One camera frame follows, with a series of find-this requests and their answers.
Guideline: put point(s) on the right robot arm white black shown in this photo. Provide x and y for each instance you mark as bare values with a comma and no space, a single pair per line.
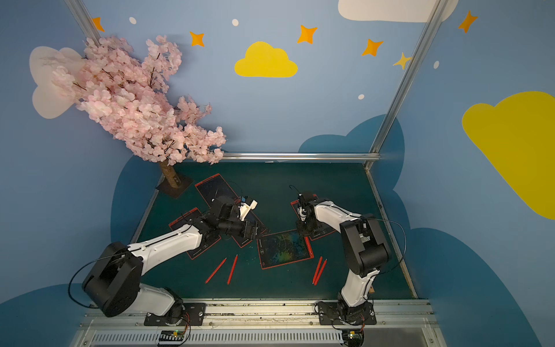
366,251

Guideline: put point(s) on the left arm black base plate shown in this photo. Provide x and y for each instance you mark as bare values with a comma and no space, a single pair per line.
180,315

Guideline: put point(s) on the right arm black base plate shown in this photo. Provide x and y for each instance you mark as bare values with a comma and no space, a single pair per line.
339,313

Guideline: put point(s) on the pink cherry blossom tree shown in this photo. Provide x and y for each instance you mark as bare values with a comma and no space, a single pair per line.
127,97

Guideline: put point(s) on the aluminium back frame bar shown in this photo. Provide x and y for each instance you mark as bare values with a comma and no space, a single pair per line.
328,157

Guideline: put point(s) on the red stylus pair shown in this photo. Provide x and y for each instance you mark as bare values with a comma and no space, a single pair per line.
324,262
317,270

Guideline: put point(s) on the colourful scribble red writing tablet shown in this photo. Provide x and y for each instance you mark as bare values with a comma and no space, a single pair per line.
281,249

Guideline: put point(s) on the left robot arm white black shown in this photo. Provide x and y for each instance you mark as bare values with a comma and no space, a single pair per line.
114,283

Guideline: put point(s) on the red stylus right pair outer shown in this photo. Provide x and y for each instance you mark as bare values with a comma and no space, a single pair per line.
324,262

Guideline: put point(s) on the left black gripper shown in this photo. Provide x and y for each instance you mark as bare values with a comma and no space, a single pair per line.
249,228

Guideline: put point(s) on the red stylus right pair inner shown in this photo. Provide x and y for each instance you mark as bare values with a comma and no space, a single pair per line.
317,270

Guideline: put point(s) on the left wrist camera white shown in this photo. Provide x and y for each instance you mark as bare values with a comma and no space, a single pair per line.
246,205

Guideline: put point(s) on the aluminium front rail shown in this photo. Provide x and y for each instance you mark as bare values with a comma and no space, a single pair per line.
267,322

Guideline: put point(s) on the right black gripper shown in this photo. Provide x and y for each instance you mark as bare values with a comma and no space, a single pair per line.
303,223

